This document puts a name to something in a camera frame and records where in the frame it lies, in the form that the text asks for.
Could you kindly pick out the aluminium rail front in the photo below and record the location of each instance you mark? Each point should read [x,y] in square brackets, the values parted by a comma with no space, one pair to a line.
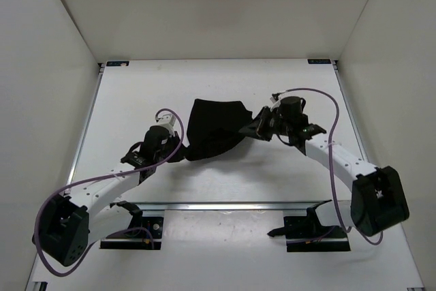
[229,206]

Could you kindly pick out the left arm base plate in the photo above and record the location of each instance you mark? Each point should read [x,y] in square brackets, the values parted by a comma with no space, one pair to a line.
[138,239]

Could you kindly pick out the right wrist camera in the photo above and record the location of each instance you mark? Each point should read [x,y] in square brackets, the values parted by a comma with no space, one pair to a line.
[276,98]

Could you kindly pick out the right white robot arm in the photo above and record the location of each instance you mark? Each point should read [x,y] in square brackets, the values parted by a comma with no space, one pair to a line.
[377,200]

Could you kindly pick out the blue label corner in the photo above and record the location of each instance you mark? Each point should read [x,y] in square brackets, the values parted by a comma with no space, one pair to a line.
[117,63]
[319,61]

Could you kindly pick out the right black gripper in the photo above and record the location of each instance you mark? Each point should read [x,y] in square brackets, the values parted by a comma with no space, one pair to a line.
[259,124]

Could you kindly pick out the blue label left corner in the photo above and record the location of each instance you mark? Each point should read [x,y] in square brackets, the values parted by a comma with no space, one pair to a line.
[117,63]

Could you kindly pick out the black skirt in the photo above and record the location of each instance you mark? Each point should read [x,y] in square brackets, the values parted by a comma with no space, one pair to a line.
[213,128]

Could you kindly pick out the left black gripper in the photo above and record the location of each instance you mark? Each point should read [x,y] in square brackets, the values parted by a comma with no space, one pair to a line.
[182,152]

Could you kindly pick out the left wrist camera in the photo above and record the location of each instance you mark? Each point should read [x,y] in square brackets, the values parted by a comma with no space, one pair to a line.
[166,121]

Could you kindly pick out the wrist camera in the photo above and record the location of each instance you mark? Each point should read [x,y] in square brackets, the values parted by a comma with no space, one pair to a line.
[166,121]
[276,98]

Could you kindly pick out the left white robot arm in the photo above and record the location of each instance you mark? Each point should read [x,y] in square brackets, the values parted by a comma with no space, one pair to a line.
[75,216]

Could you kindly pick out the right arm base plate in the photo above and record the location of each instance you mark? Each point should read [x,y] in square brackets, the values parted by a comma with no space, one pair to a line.
[304,235]

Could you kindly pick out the blue label right corner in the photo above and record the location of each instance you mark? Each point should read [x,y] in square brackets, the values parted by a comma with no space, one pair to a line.
[319,61]

